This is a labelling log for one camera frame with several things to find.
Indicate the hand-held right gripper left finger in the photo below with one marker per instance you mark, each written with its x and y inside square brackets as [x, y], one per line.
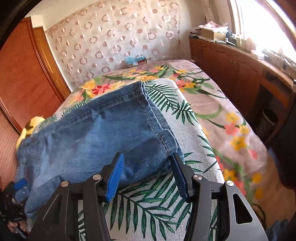
[114, 180]

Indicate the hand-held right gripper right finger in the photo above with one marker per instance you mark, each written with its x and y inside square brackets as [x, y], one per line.
[181, 180]

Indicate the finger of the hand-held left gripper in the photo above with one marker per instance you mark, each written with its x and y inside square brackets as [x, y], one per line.
[20, 183]

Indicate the blue denim pants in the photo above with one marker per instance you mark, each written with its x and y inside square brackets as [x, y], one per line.
[97, 139]

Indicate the person's left hand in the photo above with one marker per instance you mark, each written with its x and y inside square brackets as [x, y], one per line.
[19, 226]

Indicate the leaf-print bed sheet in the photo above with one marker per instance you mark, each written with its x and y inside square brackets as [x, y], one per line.
[166, 222]

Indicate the yellow plush toy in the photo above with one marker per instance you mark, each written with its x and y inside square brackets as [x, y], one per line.
[31, 125]

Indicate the floral blanket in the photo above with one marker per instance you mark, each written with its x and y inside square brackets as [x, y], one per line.
[212, 111]

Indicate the wooden slatted wardrobe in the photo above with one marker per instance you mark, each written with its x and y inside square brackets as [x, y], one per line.
[23, 81]

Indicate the dark waste bin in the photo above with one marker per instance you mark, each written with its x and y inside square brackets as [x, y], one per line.
[270, 117]

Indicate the cardboard box with blue bag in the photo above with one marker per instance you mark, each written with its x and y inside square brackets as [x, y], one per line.
[136, 61]

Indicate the wooden counter cabinet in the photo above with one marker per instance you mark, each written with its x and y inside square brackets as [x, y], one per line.
[231, 69]

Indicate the circle-patterned sheer curtain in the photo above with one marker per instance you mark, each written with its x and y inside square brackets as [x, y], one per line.
[111, 34]

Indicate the power strip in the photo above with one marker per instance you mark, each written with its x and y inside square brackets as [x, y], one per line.
[276, 58]

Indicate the white pink plastic bag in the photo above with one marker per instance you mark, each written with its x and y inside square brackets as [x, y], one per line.
[215, 24]

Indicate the window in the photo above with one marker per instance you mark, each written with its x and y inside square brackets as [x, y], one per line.
[259, 20]

